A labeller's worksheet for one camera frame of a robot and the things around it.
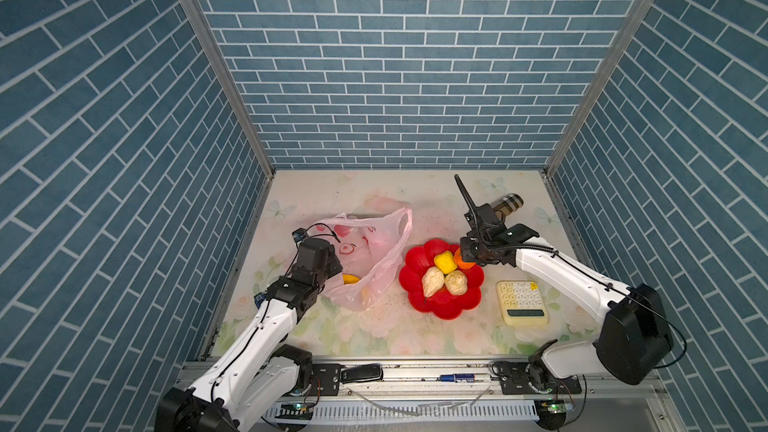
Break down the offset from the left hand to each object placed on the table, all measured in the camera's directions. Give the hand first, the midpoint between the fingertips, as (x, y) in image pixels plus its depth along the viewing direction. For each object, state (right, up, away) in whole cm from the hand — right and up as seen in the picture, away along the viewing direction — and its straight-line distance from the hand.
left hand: (334, 254), depth 84 cm
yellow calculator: (+54, -14, +1) cm, 56 cm away
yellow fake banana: (+4, -8, +3) cm, 10 cm away
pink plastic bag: (+9, -1, +8) cm, 12 cm away
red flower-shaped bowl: (+25, -3, +10) cm, 27 cm away
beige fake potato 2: (+35, -8, +1) cm, 36 cm away
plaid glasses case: (+59, +14, +24) cm, 65 cm away
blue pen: (+33, -29, -10) cm, 45 cm away
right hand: (+37, +2, +2) cm, 37 cm away
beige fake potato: (+28, -8, +2) cm, 29 cm away
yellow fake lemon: (+32, -3, +5) cm, 33 cm away
